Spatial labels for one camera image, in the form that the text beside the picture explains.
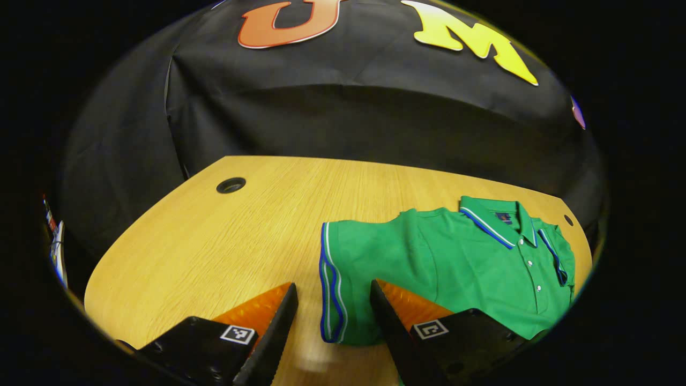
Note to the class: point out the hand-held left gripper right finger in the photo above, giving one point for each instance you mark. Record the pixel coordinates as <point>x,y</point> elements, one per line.
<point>391,332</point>

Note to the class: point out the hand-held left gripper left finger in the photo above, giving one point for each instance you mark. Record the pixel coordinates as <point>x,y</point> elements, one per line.
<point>273,338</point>

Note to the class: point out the green T-shirt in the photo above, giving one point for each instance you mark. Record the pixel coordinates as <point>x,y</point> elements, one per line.
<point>455,257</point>

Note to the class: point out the white and blue object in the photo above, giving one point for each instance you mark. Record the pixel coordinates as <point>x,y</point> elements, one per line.
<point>58,252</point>

